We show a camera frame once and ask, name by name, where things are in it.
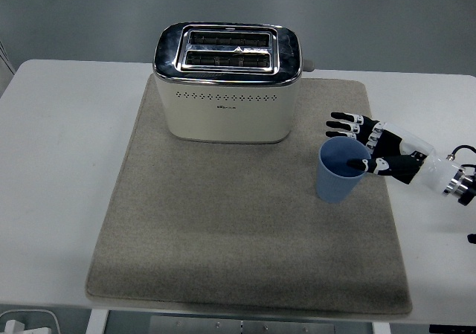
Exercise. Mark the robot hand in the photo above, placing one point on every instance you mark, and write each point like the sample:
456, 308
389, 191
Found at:
401, 164

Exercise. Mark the blue ribbed plastic cup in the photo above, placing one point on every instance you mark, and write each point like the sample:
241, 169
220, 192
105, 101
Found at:
334, 187

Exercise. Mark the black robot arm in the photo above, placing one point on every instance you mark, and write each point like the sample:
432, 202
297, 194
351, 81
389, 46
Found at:
466, 190

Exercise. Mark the white table leg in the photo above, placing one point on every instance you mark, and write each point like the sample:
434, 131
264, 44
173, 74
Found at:
96, 323
381, 329

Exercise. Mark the black object below table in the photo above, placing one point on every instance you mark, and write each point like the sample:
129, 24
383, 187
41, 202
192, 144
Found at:
451, 329

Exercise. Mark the beige fabric table mat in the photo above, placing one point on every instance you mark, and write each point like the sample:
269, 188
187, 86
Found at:
241, 230

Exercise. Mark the cream and chrome toaster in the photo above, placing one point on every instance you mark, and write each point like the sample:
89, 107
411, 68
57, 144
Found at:
227, 118

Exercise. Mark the grey metal plate with screws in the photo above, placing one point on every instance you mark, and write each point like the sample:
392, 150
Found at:
241, 326

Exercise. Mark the grey bin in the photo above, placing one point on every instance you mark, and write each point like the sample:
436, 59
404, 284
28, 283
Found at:
52, 321

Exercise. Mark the white block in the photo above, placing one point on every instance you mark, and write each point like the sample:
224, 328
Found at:
15, 327

